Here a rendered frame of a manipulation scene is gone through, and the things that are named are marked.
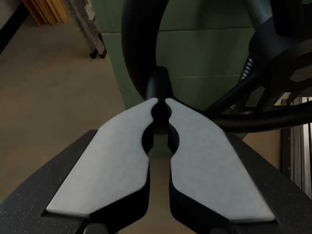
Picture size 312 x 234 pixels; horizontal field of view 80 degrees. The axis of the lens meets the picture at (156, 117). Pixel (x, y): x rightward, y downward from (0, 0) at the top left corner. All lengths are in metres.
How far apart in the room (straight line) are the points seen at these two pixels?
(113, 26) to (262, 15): 0.24
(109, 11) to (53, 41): 1.41
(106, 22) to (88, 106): 0.87
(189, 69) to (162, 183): 0.63
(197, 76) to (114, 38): 0.20
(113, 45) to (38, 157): 0.88
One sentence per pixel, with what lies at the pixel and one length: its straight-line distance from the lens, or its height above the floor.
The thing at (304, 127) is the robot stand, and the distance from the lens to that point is 0.97.
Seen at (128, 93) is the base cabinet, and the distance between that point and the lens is 0.50.
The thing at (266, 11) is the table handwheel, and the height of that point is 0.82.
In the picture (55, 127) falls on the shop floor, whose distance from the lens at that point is 1.20.
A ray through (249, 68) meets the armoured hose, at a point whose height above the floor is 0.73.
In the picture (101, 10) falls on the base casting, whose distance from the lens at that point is 0.36.
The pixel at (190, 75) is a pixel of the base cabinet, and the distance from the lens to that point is 0.46.
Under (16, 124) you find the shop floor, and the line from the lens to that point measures 1.35.
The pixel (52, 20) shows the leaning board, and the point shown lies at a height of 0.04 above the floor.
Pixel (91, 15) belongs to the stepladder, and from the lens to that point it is 1.35.
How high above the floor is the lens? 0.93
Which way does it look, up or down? 60 degrees down
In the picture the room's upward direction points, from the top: 4 degrees counter-clockwise
